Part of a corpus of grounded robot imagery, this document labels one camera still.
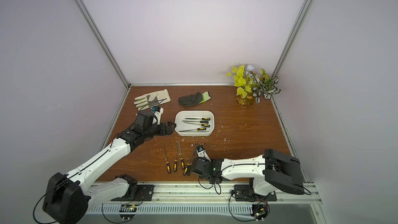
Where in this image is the small circuit board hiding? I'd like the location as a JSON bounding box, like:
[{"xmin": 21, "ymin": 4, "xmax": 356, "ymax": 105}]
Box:
[
  {"xmin": 119, "ymin": 204, "xmax": 138, "ymax": 222},
  {"xmin": 252, "ymin": 203, "xmax": 270, "ymax": 222}
]

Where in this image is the beige grey work glove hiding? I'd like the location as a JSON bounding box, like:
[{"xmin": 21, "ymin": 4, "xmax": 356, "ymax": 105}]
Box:
[{"xmin": 134, "ymin": 89, "xmax": 171, "ymax": 111}]

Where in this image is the aluminium corner frame post left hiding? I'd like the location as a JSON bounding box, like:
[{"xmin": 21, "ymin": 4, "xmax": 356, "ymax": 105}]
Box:
[{"xmin": 73, "ymin": 0, "xmax": 131, "ymax": 89}]

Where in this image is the white plastic storage box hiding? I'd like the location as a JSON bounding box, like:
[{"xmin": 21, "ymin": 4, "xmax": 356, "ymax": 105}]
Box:
[{"xmin": 175, "ymin": 111, "xmax": 215, "ymax": 136}]

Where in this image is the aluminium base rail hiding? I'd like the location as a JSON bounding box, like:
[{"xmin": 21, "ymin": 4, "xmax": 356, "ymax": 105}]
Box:
[{"xmin": 89, "ymin": 182, "xmax": 322, "ymax": 219}]

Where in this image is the aluminium corner frame post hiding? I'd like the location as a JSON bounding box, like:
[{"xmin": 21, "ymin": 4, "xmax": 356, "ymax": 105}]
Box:
[
  {"xmin": 273, "ymin": 0, "xmax": 313, "ymax": 76},
  {"xmin": 73, "ymin": 0, "xmax": 131, "ymax": 89}
]

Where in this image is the black green work glove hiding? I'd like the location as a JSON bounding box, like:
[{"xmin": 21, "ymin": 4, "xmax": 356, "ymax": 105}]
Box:
[{"xmin": 178, "ymin": 91, "xmax": 211, "ymax": 107}]

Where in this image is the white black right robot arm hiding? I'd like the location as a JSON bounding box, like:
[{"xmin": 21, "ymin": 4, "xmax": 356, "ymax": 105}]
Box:
[{"xmin": 188, "ymin": 149, "xmax": 306, "ymax": 196}]

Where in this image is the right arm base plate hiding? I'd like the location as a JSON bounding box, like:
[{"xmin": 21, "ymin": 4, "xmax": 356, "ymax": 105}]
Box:
[{"xmin": 231, "ymin": 185, "xmax": 277, "ymax": 202}]

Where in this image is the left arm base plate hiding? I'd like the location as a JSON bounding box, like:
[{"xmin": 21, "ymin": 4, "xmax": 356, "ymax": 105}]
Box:
[{"xmin": 112, "ymin": 184, "xmax": 154, "ymax": 202}]

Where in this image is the artificial green leafy plant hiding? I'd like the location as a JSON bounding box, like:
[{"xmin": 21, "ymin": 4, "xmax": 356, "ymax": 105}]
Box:
[{"xmin": 226, "ymin": 64, "xmax": 281, "ymax": 104}]

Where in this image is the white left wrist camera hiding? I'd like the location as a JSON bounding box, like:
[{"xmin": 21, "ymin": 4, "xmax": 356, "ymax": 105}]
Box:
[{"xmin": 151, "ymin": 106, "xmax": 164, "ymax": 125}]

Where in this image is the right small circuit board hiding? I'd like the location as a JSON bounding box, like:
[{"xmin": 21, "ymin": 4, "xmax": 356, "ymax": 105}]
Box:
[{"xmin": 252, "ymin": 203, "xmax": 270, "ymax": 222}]

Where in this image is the left small circuit board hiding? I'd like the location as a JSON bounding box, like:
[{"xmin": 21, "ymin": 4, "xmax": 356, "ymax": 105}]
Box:
[{"xmin": 119, "ymin": 204, "xmax": 138, "ymax": 222}]

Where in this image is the aluminium corner frame post right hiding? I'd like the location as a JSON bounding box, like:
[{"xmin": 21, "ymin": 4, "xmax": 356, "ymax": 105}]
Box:
[{"xmin": 273, "ymin": 0, "xmax": 313, "ymax": 76}]

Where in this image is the amber glass plant vase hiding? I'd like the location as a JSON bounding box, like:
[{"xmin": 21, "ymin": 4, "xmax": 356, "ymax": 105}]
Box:
[{"xmin": 236, "ymin": 93, "xmax": 256, "ymax": 106}]

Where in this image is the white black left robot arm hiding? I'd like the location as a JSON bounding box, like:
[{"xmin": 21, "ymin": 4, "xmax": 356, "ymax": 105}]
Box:
[{"xmin": 41, "ymin": 107, "xmax": 177, "ymax": 224}]

